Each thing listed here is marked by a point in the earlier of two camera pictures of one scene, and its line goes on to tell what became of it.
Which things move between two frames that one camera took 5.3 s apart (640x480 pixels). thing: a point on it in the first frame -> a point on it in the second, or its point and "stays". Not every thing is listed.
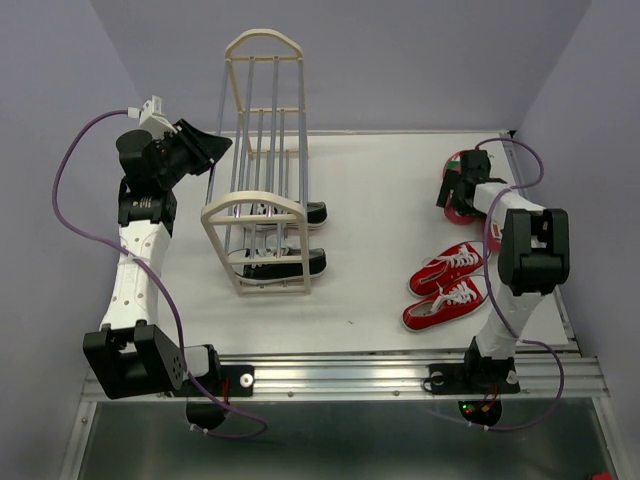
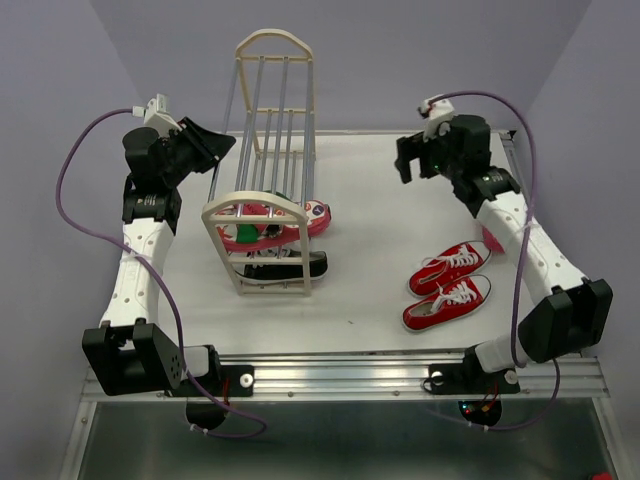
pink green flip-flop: [453, 163] -> [235, 237]
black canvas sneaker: [264, 272] stays
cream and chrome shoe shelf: [258, 210] stays
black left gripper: [203, 147] stays
